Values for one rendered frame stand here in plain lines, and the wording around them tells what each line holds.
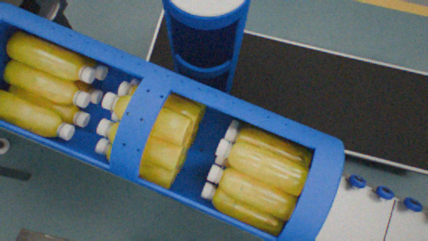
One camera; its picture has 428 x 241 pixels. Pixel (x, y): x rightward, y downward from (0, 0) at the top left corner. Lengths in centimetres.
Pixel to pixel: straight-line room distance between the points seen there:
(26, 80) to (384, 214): 100
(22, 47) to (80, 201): 119
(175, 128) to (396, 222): 68
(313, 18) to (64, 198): 167
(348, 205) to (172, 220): 108
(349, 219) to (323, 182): 35
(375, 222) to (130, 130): 72
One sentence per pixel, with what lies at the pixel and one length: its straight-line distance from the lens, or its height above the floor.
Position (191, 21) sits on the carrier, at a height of 99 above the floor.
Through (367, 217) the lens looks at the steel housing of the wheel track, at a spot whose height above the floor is 93.
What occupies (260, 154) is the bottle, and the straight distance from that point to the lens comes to 86.
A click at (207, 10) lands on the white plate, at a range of 115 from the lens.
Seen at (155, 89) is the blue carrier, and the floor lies 122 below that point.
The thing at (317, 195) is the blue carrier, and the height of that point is 123.
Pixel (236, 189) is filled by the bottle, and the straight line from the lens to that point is 89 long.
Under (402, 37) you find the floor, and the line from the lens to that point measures 254.
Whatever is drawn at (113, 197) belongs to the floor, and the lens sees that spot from 208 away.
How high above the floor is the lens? 203
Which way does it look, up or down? 75 degrees down
